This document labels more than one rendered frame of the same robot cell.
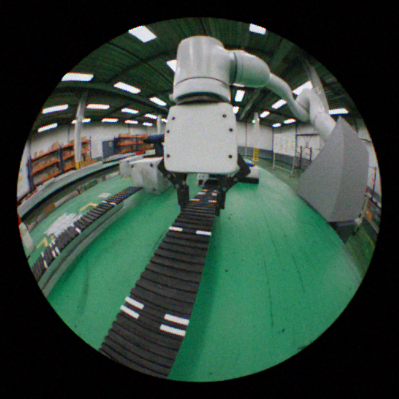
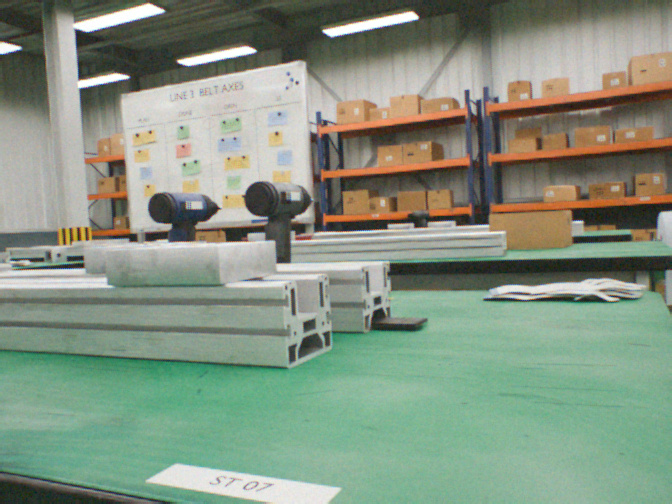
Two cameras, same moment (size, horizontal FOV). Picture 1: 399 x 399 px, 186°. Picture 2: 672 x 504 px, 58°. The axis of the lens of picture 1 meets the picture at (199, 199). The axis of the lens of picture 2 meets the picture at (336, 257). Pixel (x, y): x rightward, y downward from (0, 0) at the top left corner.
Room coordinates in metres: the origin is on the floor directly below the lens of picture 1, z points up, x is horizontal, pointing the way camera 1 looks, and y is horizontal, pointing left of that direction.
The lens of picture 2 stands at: (1.35, -0.81, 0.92)
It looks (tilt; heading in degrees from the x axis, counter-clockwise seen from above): 3 degrees down; 104
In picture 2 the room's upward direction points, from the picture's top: 3 degrees counter-clockwise
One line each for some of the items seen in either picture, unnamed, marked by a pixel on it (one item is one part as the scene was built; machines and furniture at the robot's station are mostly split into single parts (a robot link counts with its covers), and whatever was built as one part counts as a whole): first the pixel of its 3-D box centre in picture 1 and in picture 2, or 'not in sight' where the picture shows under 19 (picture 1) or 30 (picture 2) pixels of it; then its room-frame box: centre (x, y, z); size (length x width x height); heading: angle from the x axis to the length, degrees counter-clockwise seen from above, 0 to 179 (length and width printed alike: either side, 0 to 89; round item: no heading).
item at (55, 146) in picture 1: (45, 170); (581, 170); (2.77, 9.49, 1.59); 2.83 x 0.98 x 3.17; 169
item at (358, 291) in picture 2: not in sight; (149, 295); (0.80, 0.06, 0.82); 0.80 x 0.10 x 0.09; 168
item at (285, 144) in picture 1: (283, 153); not in sight; (4.99, -3.94, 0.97); 1.51 x 0.50 x 1.95; 9
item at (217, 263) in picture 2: not in sight; (193, 274); (1.01, -0.17, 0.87); 0.16 x 0.11 x 0.07; 168
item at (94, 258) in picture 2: not in sight; (147, 265); (0.80, 0.06, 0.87); 0.16 x 0.11 x 0.07; 168
